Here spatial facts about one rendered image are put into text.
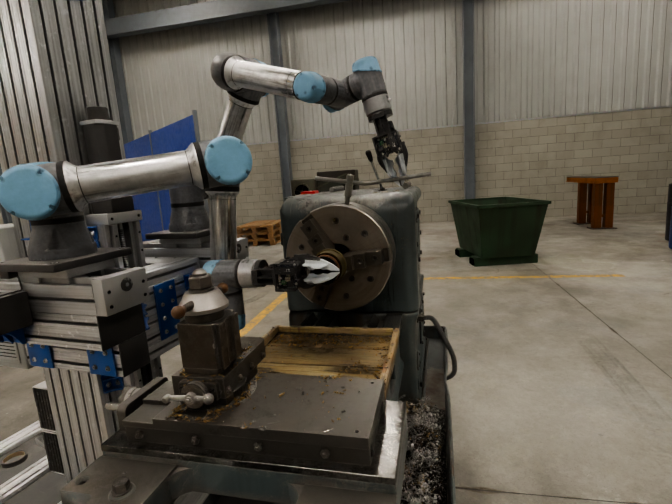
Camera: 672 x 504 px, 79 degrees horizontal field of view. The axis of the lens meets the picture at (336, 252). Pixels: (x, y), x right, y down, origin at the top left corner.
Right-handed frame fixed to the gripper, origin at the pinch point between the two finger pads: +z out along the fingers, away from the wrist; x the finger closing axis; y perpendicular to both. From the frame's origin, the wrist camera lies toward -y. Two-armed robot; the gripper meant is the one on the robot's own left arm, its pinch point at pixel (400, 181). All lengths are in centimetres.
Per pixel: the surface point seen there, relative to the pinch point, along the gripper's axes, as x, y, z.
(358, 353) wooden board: -19, 32, 37
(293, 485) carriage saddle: -19, 78, 35
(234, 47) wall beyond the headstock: -412, -979, -484
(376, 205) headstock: -9.6, -5.1, 4.9
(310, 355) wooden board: -30, 34, 34
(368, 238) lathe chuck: -11.9, 11.0, 12.5
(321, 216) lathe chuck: -23.1, 11.0, 2.7
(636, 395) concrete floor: 81, -120, 154
